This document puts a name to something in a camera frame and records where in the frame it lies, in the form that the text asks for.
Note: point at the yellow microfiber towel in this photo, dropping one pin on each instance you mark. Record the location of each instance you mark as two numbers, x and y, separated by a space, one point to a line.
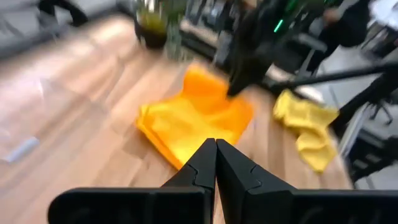
308 124

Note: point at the potted succulent plant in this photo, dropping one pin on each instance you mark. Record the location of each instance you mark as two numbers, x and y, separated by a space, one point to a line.
154 28

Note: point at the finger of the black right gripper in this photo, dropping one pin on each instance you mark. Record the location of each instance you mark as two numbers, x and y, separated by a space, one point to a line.
242 79

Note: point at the grey office chair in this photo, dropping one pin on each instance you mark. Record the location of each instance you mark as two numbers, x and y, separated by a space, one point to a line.
311 46

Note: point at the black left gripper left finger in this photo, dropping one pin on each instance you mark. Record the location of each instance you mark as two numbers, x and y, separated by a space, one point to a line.
199 168

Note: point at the orange microfiber towel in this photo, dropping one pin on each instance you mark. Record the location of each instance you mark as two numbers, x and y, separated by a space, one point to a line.
192 121

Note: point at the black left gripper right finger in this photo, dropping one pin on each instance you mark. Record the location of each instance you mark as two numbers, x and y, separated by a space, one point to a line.
242 186

